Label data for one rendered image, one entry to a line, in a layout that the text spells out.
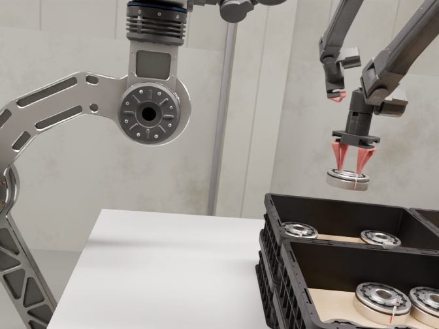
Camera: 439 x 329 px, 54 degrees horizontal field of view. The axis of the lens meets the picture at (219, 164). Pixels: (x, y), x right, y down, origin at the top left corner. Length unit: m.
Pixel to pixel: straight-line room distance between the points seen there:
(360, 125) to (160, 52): 0.50
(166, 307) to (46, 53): 1.85
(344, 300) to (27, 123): 0.84
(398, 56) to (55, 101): 0.79
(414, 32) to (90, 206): 2.18
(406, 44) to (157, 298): 0.79
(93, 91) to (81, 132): 1.51
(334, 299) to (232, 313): 0.26
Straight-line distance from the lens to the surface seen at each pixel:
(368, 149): 1.08
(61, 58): 2.59
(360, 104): 1.08
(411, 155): 2.98
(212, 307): 1.07
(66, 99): 1.13
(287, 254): 0.84
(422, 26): 0.94
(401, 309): 0.90
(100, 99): 1.11
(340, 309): 0.90
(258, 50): 2.37
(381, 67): 1.00
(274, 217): 1.01
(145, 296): 1.09
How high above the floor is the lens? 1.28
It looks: 14 degrees down
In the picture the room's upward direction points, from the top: 7 degrees clockwise
